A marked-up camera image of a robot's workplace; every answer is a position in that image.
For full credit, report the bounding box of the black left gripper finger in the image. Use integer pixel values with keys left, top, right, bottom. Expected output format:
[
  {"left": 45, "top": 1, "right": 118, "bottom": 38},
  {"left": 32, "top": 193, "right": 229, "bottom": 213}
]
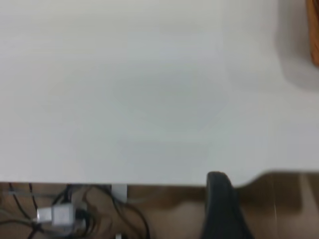
[{"left": 200, "top": 171, "right": 255, "bottom": 239}]

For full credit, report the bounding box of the orange-brown wicker basket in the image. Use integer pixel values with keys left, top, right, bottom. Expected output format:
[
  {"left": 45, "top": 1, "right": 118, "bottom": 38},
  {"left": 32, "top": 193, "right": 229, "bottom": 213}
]
[{"left": 306, "top": 0, "right": 319, "bottom": 67}]

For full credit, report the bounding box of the white table leg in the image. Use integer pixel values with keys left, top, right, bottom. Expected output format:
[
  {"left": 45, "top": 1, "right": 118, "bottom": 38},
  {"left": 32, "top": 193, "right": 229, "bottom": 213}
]
[{"left": 111, "top": 184, "right": 128, "bottom": 201}]

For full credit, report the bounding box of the grey power adapter box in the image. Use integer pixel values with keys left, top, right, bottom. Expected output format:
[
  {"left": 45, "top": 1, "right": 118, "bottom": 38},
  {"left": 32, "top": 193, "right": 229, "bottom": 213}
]
[{"left": 36, "top": 203, "right": 76, "bottom": 227}]

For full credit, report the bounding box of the black cable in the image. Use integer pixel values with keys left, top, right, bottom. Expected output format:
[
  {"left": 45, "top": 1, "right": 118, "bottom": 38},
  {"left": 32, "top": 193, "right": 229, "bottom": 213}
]
[
  {"left": 84, "top": 185, "right": 152, "bottom": 239},
  {"left": 7, "top": 183, "right": 44, "bottom": 239}
]

